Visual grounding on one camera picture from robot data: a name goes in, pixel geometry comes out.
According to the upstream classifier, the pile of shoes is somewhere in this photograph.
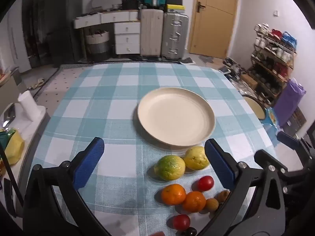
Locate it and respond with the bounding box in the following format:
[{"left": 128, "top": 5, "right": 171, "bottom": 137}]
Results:
[{"left": 221, "top": 57, "right": 249, "bottom": 79}]

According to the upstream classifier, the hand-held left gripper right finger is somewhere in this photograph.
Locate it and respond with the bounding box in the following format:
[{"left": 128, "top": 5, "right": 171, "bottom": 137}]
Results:
[{"left": 197, "top": 138, "right": 288, "bottom": 236}]

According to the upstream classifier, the white dresser with drawers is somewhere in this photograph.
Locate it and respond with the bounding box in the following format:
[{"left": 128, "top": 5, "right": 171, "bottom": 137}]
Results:
[{"left": 72, "top": 10, "right": 142, "bottom": 56}]

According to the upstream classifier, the wooden door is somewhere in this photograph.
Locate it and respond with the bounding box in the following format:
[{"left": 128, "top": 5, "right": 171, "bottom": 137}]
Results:
[{"left": 188, "top": 0, "right": 240, "bottom": 59}]

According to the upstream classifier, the round cream stool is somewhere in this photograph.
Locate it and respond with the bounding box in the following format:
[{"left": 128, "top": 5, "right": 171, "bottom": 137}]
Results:
[{"left": 242, "top": 95, "right": 267, "bottom": 121}]

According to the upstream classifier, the blue checked tablecloth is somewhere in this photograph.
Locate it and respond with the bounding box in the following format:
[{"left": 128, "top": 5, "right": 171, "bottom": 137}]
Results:
[{"left": 32, "top": 61, "right": 280, "bottom": 236}]

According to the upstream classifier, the blue plastic bag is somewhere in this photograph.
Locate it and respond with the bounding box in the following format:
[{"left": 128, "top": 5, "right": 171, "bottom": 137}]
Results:
[{"left": 281, "top": 31, "right": 297, "bottom": 50}]

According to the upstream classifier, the purple bag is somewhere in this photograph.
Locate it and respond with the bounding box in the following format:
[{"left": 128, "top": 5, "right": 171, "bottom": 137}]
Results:
[{"left": 273, "top": 79, "right": 307, "bottom": 128}]

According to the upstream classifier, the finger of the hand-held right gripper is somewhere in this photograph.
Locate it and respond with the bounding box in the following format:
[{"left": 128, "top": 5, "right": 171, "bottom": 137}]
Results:
[
  {"left": 285, "top": 152, "right": 315, "bottom": 185},
  {"left": 276, "top": 131, "right": 315, "bottom": 158}
]

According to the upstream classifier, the yellow lemon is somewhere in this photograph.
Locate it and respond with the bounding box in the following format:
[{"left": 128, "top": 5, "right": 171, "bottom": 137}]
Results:
[{"left": 184, "top": 146, "right": 210, "bottom": 171}]

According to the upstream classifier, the shoe rack with shoes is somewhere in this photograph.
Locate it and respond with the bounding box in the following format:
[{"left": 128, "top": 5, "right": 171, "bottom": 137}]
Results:
[{"left": 247, "top": 23, "right": 297, "bottom": 106}]

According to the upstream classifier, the beige suitcase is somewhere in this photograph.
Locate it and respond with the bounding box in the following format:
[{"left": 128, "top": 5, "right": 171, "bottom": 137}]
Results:
[{"left": 140, "top": 8, "right": 164, "bottom": 57}]

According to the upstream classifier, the dark grey refrigerator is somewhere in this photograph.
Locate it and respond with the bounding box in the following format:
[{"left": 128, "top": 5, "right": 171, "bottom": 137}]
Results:
[{"left": 44, "top": 0, "right": 83, "bottom": 65}]

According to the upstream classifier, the orange mandarin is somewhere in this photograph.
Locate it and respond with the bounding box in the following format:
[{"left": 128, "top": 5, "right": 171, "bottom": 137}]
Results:
[
  {"left": 161, "top": 184, "right": 187, "bottom": 205},
  {"left": 182, "top": 191, "right": 206, "bottom": 213}
]

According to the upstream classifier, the silver suitcase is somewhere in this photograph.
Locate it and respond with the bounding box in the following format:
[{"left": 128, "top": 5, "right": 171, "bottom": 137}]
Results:
[{"left": 161, "top": 11, "right": 189, "bottom": 61}]

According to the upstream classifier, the yellow plastic bag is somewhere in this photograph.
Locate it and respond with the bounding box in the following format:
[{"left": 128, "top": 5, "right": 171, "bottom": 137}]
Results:
[{"left": 4, "top": 128, "right": 25, "bottom": 165}]

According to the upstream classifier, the white paper towel roll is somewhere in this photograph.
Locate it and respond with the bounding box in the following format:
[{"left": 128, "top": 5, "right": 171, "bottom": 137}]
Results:
[{"left": 18, "top": 90, "right": 40, "bottom": 122}]

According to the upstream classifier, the small cardboard box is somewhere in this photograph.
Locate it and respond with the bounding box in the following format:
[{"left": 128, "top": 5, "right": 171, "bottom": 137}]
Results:
[{"left": 240, "top": 73, "right": 258, "bottom": 89}]

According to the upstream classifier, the black rod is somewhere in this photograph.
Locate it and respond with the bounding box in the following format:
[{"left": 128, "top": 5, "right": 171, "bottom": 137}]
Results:
[{"left": 0, "top": 145, "right": 25, "bottom": 208}]

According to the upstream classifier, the dark patterned box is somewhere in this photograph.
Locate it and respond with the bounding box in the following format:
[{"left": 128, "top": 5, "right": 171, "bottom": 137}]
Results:
[{"left": 284, "top": 107, "right": 307, "bottom": 133}]

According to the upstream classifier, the yellow shoe box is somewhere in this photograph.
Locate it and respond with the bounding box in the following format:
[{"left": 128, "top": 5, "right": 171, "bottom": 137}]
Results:
[{"left": 166, "top": 4, "right": 185, "bottom": 14}]

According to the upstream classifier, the grey white laundry basket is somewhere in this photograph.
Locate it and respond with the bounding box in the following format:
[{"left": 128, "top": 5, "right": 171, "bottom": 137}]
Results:
[{"left": 86, "top": 29, "right": 110, "bottom": 62}]

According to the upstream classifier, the blue printed packet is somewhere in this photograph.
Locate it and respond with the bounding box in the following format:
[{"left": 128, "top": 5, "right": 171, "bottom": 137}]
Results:
[{"left": 263, "top": 107, "right": 281, "bottom": 131}]

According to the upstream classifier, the cream round plate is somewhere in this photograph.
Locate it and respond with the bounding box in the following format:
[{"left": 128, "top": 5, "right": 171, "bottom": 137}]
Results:
[{"left": 137, "top": 87, "right": 216, "bottom": 151}]

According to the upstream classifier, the black glass cabinet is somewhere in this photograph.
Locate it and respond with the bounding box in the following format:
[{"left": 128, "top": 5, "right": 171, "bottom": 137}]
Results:
[{"left": 22, "top": 0, "right": 50, "bottom": 68}]

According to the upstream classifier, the green-yellow lemon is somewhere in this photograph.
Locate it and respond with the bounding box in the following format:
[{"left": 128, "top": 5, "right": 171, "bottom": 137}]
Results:
[{"left": 154, "top": 155, "right": 186, "bottom": 181}]

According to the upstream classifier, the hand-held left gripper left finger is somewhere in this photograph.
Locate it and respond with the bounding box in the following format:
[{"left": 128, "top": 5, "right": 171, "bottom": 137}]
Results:
[{"left": 23, "top": 137, "right": 109, "bottom": 236}]

